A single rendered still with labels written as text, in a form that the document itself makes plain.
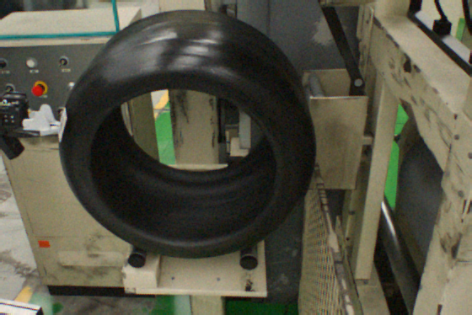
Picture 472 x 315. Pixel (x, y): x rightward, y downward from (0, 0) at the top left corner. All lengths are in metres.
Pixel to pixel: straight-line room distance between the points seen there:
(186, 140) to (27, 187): 0.86
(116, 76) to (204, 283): 0.62
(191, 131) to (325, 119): 0.39
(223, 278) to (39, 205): 1.03
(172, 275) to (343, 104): 0.64
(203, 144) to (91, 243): 0.91
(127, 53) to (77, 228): 1.29
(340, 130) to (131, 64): 0.65
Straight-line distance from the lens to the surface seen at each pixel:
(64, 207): 2.06
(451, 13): 4.65
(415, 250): 2.02
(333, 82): 1.48
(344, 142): 1.36
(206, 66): 0.90
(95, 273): 2.28
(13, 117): 1.17
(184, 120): 1.39
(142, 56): 0.92
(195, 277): 1.30
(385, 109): 1.35
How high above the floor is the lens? 1.75
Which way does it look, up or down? 30 degrees down
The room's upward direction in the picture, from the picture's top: 4 degrees counter-clockwise
